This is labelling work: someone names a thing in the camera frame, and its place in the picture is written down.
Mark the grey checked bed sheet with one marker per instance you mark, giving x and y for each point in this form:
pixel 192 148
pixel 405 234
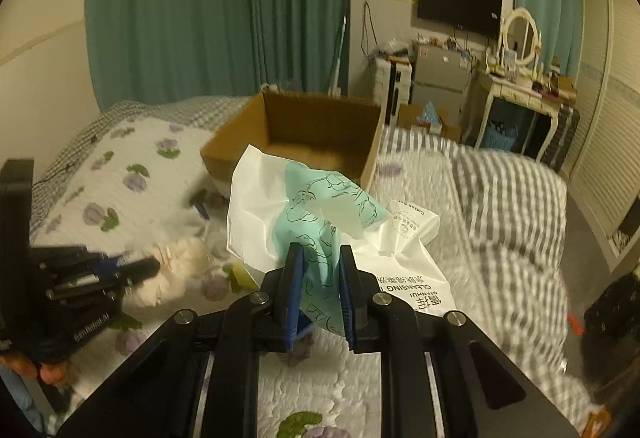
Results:
pixel 513 207

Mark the white oval mirror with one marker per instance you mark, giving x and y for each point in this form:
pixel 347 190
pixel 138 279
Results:
pixel 519 40

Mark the white plush toy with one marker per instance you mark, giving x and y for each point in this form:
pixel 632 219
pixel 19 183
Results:
pixel 181 261

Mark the brown floor cardboard box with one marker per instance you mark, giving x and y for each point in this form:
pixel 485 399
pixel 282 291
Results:
pixel 428 120

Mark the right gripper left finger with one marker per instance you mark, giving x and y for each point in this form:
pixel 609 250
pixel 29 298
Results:
pixel 290 293

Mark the dark suitcase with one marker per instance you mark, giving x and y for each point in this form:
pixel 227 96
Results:
pixel 557 150

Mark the white green wet wipes pack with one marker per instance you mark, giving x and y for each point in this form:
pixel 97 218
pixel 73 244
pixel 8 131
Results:
pixel 275 202

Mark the black wall television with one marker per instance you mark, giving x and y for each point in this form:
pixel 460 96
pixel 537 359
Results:
pixel 478 16

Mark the white floral quilt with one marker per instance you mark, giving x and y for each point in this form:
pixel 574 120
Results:
pixel 133 193

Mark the left hand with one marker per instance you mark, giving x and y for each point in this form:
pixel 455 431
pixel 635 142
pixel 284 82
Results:
pixel 50 374

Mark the silver small refrigerator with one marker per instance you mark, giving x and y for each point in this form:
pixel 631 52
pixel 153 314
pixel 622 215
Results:
pixel 441 78

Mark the green curtain left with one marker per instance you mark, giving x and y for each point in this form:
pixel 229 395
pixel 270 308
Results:
pixel 160 51

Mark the blue laundry basket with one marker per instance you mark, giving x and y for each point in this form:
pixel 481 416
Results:
pixel 499 136

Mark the white dressing table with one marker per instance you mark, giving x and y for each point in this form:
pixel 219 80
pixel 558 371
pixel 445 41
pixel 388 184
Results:
pixel 484 89

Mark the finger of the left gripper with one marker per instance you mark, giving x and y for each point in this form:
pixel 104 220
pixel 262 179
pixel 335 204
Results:
pixel 54 254
pixel 102 276

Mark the white drawer cabinet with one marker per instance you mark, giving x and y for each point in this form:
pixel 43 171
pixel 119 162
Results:
pixel 391 85

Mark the white louvered wardrobe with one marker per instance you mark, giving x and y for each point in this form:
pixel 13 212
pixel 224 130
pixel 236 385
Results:
pixel 602 165

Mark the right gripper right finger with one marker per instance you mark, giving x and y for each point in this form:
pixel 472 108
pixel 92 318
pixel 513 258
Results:
pixel 354 304

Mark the yellow sponge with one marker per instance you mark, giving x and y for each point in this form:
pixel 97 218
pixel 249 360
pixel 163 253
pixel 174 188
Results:
pixel 242 278

